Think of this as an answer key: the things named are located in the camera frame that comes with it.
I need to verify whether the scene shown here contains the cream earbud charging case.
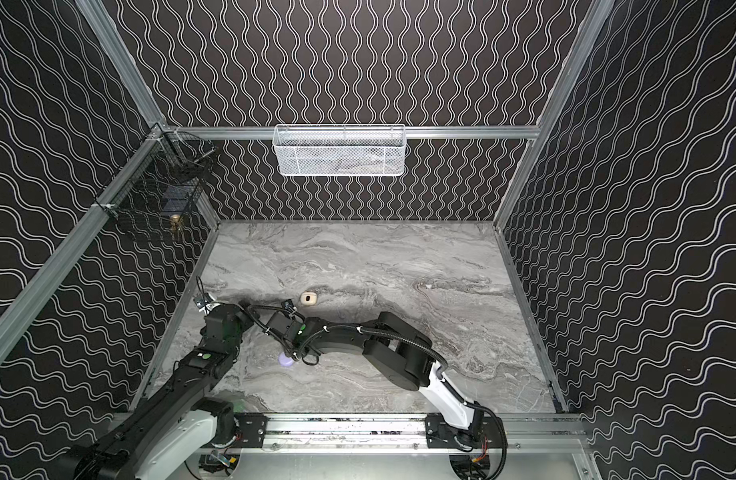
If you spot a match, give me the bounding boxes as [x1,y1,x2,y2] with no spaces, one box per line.
[300,292,318,306]

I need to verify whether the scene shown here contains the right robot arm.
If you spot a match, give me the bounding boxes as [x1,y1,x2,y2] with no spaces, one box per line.
[244,302,507,452]

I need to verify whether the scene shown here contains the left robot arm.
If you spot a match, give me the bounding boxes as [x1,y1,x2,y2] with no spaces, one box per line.
[57,303,256,479]

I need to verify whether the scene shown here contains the purple round earbud case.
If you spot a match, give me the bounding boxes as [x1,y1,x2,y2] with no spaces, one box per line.
[278,353,296,368]

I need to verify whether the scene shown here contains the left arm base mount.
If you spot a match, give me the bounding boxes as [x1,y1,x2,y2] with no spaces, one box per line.
[229,412,269,449]

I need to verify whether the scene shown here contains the white wire mesh basket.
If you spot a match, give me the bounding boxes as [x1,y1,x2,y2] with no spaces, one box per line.
[272,124,408,177]

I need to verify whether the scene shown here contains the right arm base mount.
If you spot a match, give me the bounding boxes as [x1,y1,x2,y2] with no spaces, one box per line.
[424,411,506,451]

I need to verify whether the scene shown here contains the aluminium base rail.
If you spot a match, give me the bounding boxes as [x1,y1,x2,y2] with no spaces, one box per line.
[102,411,591,455]

